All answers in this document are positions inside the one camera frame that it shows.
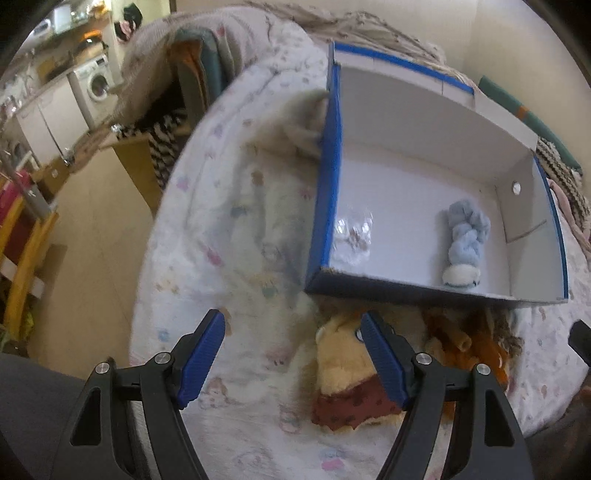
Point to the light blue plush toy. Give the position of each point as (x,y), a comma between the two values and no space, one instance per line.
(464,235)

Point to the black and white zebra cloth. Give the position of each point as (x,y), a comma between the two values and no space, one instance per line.
(161,143)

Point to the blue and white cardboard box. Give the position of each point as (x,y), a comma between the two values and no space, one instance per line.
(415,194)

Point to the orange fox plush toy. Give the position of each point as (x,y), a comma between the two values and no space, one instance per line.
(485,346)

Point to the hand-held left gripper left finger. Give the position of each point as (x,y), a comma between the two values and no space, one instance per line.
(203,360)

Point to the teal cloth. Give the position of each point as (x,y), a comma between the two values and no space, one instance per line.
(210,55)

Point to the clear plastic bag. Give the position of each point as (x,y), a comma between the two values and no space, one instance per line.
(353,235)

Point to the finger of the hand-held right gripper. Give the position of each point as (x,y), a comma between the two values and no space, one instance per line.
(581,344)

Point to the brown cardboard box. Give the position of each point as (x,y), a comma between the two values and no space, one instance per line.
(51,177)

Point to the white washing machine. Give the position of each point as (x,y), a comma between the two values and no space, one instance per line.
(94,85)

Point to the pink cloth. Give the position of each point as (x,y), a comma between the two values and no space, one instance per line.
(572,217)

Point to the yellow bear plush toy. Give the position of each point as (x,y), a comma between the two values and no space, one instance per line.
(337,360)

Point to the teal pillow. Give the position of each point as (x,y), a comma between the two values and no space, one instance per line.
(498,92)

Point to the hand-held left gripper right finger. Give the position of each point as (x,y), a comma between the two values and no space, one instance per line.
(383,364)

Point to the white kitchen cabinet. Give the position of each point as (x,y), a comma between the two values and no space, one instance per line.
(46,124)

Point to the white printed blanket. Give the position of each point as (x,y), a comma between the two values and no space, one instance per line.
(221,230)

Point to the cream fluffy plush toy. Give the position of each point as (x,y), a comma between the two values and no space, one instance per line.
(295,124)

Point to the grey knit blanket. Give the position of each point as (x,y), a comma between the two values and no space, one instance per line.
(147,60)

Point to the striped knit cloth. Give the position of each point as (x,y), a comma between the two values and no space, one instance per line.
(558,161)

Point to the crumpled floral duvet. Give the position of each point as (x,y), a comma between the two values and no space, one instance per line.
(369,32)

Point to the dark hanging clothes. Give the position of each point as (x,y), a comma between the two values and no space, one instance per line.
(132,13)

